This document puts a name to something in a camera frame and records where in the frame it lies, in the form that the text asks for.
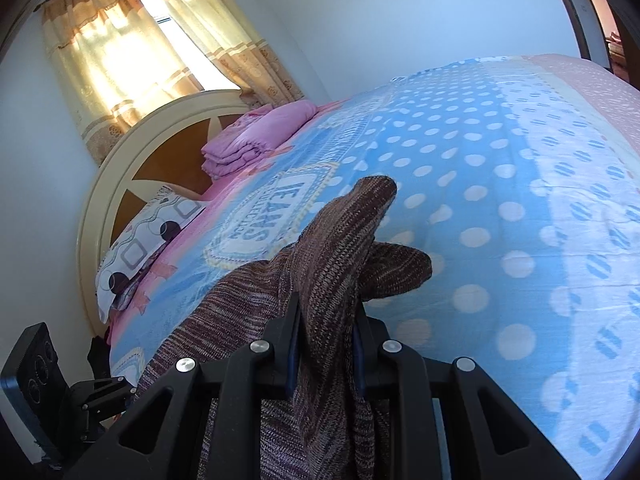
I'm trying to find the brown knitted sweater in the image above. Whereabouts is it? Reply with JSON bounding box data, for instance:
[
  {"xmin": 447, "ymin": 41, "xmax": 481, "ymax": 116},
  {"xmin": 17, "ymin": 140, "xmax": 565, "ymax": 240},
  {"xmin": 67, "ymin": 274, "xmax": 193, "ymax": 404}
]
[{"xmin": 138, "ymin": 176, "xmax": 432, "ymax": 479}]

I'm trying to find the patterned white pillow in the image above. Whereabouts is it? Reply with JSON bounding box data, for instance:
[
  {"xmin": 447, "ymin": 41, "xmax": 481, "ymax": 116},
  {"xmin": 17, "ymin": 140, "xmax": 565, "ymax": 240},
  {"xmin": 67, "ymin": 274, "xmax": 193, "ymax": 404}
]
[{"xmin": 96, "ymin": 185, "xmax": 208, "ymax": 323}]

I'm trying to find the blue polka dot blanket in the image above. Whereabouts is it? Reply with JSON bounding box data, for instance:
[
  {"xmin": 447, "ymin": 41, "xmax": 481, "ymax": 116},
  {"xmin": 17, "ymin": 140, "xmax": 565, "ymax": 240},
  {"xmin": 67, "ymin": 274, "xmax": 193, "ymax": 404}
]
[{"xmin": 111, "ymin": 56, "xmax": 639, "ymax": 479}]

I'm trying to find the cream wooden headboard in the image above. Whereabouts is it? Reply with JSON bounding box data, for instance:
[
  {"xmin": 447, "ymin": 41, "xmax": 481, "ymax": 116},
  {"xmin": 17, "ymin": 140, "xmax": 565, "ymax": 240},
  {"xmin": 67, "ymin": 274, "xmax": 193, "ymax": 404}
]
[{"xmin": 76, "ymin": 90, "xmax": 248, "ymax": 335}]

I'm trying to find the folded pink quilt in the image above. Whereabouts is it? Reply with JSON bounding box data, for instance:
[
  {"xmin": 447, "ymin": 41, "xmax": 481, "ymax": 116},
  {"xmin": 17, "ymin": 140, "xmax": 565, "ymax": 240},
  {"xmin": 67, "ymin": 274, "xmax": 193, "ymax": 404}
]
[{"xmin": 201, "ymin": 100, "xmax": 318, "ymax": 180}]

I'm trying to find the pink dotted bed sheet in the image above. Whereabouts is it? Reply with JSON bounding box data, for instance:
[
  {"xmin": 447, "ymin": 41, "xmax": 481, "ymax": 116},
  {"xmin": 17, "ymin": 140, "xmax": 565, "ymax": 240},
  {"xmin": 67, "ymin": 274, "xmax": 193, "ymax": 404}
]
[{"xmin": 526, "ymin": 54, "xmax": 639, "ymax": 153}]

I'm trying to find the yellow curtain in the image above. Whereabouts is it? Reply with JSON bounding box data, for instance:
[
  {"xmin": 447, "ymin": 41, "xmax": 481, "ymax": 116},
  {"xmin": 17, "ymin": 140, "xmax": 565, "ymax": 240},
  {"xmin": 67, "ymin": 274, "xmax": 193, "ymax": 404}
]
[{"xmin": 42, "ymin": 0, "xmax": 304, "ymax": 164}]

